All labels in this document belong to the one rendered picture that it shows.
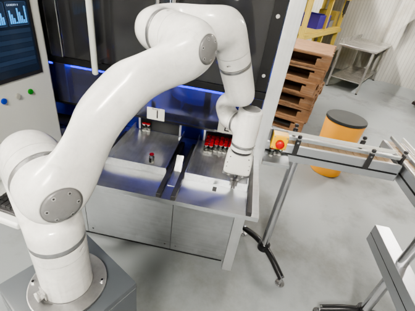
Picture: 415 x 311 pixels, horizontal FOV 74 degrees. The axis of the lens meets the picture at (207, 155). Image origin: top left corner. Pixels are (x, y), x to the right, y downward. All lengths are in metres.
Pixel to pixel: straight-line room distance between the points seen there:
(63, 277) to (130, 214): 1.06
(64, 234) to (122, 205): 1.10
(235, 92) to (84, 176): 0.47
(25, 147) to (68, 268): 0.29
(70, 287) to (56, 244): 0.16
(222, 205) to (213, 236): 0.70
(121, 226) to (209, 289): 0.67
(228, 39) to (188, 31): 0.17
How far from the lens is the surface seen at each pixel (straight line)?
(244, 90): 0.81
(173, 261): 1.96
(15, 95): 1.31
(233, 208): 1.06
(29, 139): 0.63
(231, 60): 0.75
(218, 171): 1.22
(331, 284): 2.18
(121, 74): 0.57
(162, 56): 0.55
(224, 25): 0.70
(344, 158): 1.54
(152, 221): 1.76
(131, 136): 1.42
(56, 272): 0.75
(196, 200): 1.06
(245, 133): 0.94
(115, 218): 1.85
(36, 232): 0.68
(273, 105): 1.24
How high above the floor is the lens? 1.59
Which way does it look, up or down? 33 degrees down
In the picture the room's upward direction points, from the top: 9 degrees clockwise
